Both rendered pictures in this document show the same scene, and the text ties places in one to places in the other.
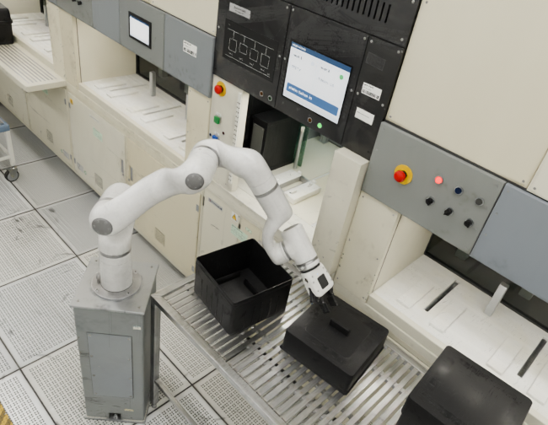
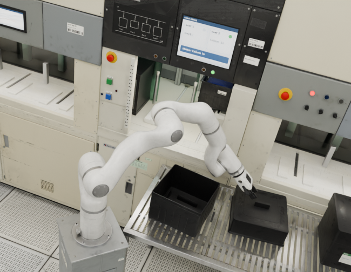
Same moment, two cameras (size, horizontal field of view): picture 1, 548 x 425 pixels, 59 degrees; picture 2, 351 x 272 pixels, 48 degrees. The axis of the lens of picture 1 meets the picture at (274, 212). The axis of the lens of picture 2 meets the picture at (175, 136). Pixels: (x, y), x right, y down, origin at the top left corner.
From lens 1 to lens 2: 88 cm
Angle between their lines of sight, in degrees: 22
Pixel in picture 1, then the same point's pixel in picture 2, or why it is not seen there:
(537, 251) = not seen: outside the picture
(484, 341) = (333, 183)
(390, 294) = (271, 173)
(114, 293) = (97, 239)
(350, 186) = (247, 110)
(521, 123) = not seen: outside the picture
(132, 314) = (119, 250)
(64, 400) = not seen: outside the picture
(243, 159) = (201, 111)
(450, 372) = (346, 207)
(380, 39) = (261, 8)
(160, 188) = (142, 148)
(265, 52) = (157, 25)
